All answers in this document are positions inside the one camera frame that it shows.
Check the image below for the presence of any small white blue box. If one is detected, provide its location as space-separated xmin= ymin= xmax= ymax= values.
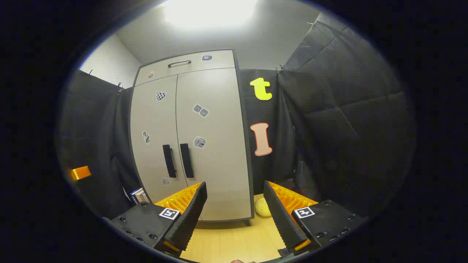
xmin=129 ymin=187 xmax=150 ymax=204

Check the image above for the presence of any black door handle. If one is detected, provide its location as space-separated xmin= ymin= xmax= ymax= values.
xmin=163 ymin=144 xmax=177 ymax=178
xmin=180 ymin=143 xmax=195 ymax=178

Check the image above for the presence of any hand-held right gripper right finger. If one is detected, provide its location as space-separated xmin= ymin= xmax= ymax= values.
xmin=263 ymin=180 xmax=367 ymax=257

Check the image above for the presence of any black backdrop cloth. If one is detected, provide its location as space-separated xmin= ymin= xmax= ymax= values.
xmin=58 ymin=13 xmax=415 ymax=220

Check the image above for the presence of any grey double-door shoe cabinet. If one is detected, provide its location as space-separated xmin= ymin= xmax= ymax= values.
xmin=130 ymin=49 xmax=255 ymax=225

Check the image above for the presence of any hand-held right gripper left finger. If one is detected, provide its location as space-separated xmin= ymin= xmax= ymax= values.
xmin=108 ymin=182 xmax=208 ymax=256

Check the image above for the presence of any grey cabinet drawer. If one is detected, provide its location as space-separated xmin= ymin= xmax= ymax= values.
xmin=135 ymin=50 xmax=235 ymax=87

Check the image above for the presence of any yellow round sponge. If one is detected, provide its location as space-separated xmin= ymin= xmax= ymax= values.
xmin=254 ymin=198 xmax=272 ymax=217

